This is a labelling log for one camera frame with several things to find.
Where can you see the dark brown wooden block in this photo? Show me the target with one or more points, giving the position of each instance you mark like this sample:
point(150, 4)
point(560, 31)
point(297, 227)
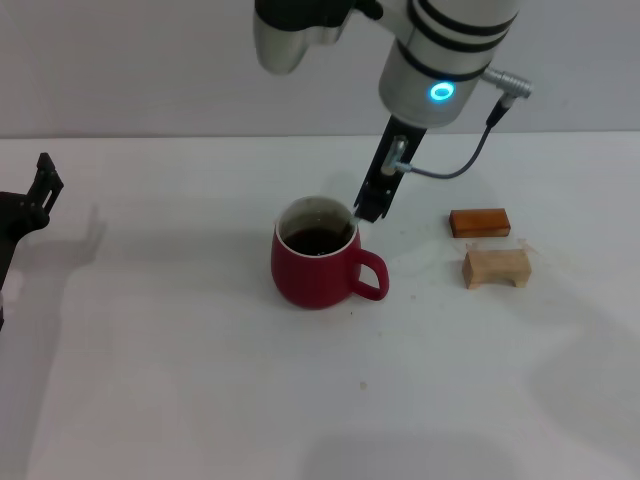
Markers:
point(480, 223)

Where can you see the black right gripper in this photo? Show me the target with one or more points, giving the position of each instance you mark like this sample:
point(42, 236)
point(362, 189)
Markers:
point(395, 160)

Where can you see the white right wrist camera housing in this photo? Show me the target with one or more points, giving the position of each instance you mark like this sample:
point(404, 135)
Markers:
point(295, 35)

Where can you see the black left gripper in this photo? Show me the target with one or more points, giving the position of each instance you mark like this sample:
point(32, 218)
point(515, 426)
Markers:
point(15, 220)

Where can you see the light wooden spoon rest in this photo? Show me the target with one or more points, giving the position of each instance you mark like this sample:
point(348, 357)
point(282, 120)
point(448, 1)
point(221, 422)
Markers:
point(495, 267)

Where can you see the red ceramic coffee mug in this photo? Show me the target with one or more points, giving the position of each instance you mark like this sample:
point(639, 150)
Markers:
point(312, 277)

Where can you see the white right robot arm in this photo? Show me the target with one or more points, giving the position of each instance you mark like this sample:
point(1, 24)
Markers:
point(445, 55)

